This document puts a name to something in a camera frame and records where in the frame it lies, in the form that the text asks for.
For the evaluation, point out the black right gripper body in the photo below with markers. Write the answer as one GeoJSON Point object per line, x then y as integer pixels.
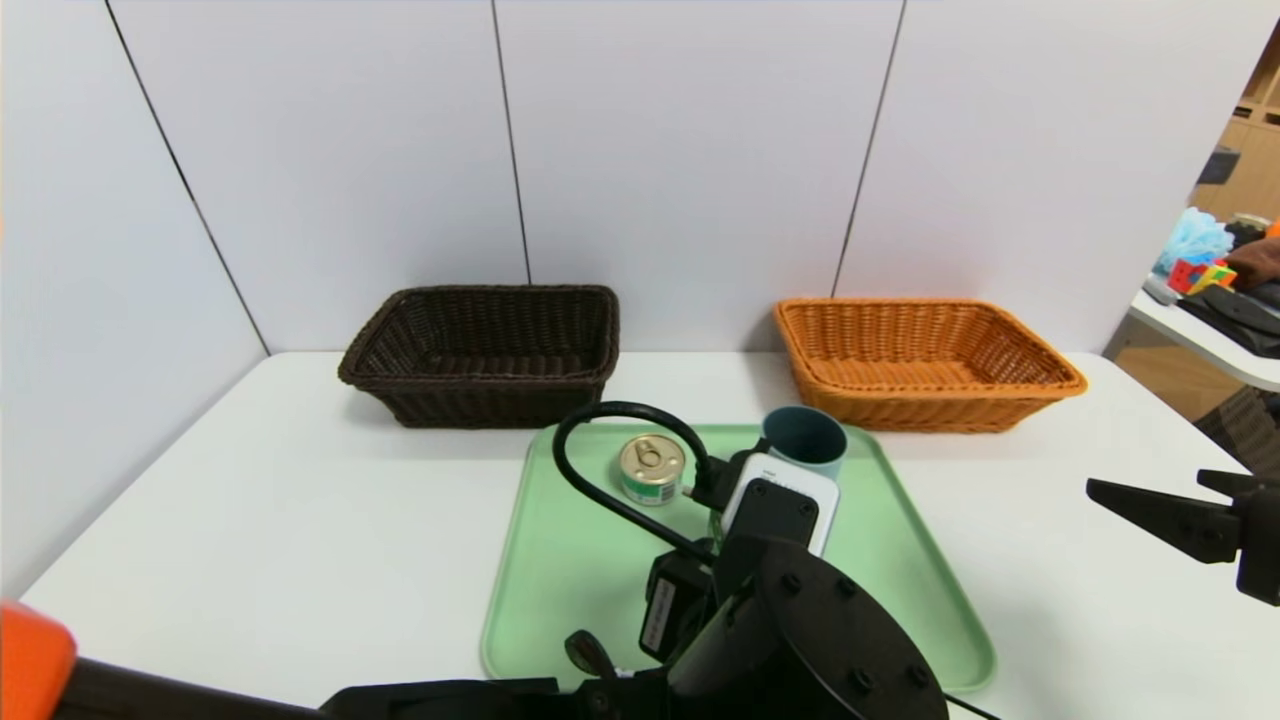
{"type": "Point", "coordinates": [1258, 548]}

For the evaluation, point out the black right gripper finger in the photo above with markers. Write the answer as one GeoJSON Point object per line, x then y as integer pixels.
{"type": "Point", "coordinates": [1245, 485]}
{"type": "Point", "coordinates": [1180, 520]}

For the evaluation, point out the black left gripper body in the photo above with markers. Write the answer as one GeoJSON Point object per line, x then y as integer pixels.
{"type": "Point", "coordinates": [664, 614]}

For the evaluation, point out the light blue plastic cup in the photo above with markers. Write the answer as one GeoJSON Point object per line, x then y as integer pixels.
{"type": "Point", "coordinates": [805, 440]}

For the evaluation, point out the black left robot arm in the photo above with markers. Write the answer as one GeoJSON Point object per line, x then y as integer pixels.
{"type": "Point", "coordinates": [820, 640]}

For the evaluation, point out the dark brown wicker basket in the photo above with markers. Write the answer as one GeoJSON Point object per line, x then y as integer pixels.
{"type": "Point", "coordinates": [480, 400]}

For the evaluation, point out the orange wicker basket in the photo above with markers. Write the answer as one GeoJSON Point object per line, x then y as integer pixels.
{"type": "Point", "coordinates": [900, 405]}

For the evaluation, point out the dark woven chair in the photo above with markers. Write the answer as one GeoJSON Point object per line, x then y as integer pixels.
{"type": "Point", "coordinates": [1240, 430]}

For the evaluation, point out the light green plastic tray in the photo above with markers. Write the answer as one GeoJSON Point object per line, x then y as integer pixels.
{"type": "Point", "coordinates": [570, 560]}

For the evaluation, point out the white side table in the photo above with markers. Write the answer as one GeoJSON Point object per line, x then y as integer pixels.
{"type": "Point", "coordinates": [1200, 345]}

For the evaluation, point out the black flat bag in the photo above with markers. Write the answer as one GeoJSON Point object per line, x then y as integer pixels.
{"type": "Point", "coordinates": [1240, 315]}

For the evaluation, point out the colourful puzzle cube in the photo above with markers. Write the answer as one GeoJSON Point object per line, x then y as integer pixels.
{"type": "Point", "coordinates": [1200, 277]}

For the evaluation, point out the brown cloth object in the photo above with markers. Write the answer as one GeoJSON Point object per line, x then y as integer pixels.
{"type": "Point", "coordinates": [1260, 262]}

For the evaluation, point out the blue mesh bath sponge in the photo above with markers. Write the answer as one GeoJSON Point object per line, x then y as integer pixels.
{"type": "Point", "coordinates": [1195, 240]}

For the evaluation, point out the wooden shelf cabinet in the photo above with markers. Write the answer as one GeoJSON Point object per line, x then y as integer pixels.
{"type": "Point", "coordinates": [1255, 160]}

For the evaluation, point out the orange rounded robot part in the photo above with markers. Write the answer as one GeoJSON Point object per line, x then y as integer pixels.
{"type": "Point", "coordinates": [30, 665]}

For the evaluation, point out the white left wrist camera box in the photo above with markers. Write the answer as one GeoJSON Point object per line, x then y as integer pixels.
{"type": "Point", "coordinates": [800, 472]}

